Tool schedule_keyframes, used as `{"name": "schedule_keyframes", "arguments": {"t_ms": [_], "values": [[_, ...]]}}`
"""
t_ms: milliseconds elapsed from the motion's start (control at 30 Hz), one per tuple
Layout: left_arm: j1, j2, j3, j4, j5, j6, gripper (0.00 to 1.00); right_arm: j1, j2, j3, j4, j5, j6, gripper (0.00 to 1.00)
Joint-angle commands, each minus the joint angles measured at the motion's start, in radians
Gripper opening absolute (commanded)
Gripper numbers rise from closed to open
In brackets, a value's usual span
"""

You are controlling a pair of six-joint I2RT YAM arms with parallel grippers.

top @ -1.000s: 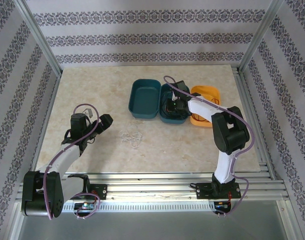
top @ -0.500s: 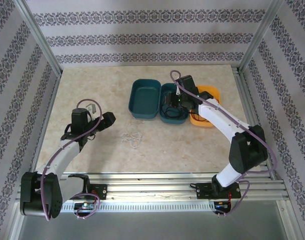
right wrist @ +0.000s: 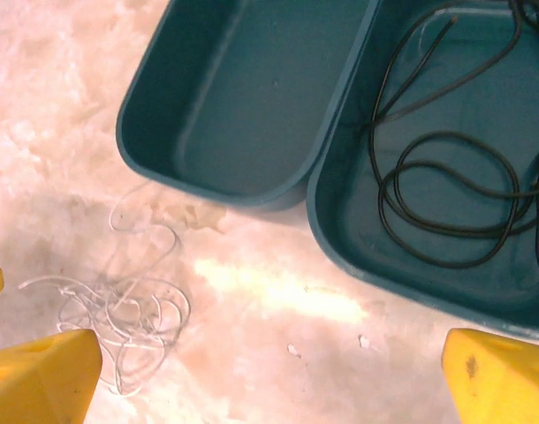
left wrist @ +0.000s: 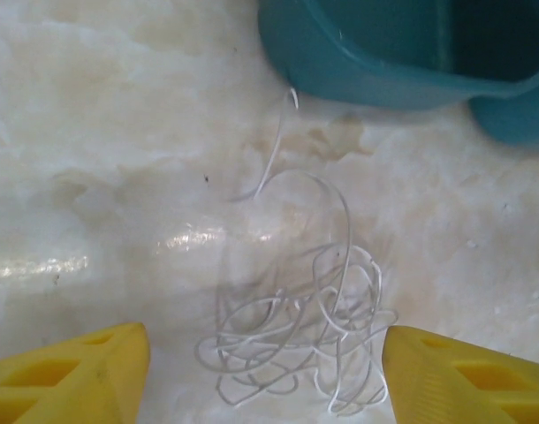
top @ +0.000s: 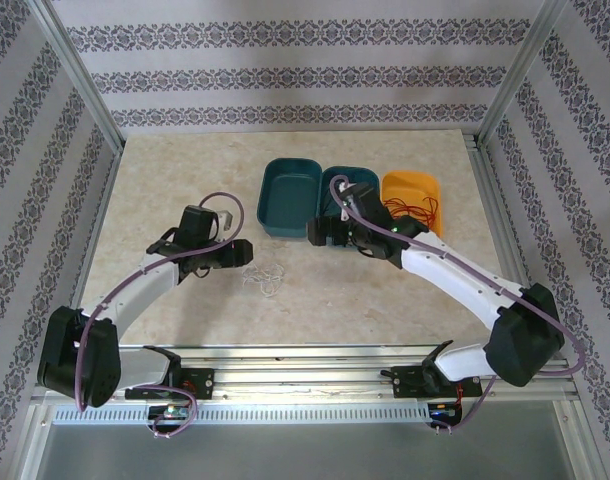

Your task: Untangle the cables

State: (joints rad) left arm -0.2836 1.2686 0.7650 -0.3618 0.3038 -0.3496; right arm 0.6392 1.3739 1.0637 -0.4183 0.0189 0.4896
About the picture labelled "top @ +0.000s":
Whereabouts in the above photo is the thin white cable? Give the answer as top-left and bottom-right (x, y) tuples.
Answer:
(240, 261), (287, 299)

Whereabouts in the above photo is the thin red cable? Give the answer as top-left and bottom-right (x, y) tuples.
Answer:
(382, 195), (439, 227)

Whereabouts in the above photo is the teal plastic bin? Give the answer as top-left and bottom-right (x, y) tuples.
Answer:
(256, 157), (324, 241)
(319, 165), (382, 222)

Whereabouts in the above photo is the orange plastic bin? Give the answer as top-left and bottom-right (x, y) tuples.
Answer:
(380, 170), (446, 237)

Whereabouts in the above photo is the small electronics board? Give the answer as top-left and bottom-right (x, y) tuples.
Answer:
(429, 403), (462, 421)
(148, 404), (192, 421)

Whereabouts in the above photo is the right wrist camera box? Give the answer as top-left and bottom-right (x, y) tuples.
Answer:
(336, 180), (361, 222)

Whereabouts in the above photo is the aluminium side rail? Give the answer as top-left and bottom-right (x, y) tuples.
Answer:
(462, 131), (555, 362)
(58, 145), (125, 351)

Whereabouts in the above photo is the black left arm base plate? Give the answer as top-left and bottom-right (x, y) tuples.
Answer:
(124, 367), (217, 402)

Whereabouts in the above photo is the aluminium rail frame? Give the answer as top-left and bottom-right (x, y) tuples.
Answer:
(32, 343), (579, 402)

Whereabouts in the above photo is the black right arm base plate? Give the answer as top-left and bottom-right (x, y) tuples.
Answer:
(390, 364), (484, 400)

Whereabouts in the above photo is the white slotted cable duct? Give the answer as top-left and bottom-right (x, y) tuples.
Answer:
(51, 403), (432, 427)

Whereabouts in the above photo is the aluminium corner post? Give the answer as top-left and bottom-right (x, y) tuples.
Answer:
(476, 0), (575, 147)
(26, 0), (125, 152)

